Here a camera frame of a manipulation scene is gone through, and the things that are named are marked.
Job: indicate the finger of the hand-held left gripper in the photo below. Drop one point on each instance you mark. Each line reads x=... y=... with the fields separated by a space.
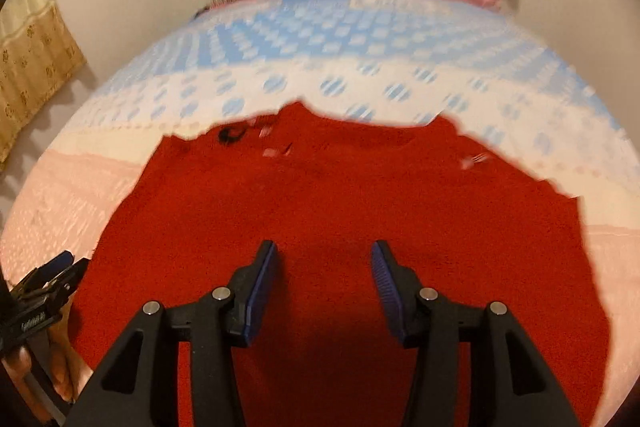
x=57 y=261
x=65 y=282

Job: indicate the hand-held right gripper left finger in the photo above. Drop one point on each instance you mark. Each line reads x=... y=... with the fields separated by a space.
x=260 y=292

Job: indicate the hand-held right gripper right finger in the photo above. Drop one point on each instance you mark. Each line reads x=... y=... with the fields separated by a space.
x=387 y=292

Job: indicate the red knitted sweater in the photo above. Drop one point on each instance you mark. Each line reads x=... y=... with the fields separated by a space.
x=325 y=187

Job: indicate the person's left hand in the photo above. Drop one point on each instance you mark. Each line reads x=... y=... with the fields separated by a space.
x=65 y=367

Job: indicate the dotted pink and blue bedspread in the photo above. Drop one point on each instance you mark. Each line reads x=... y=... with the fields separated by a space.
x=350 y=57

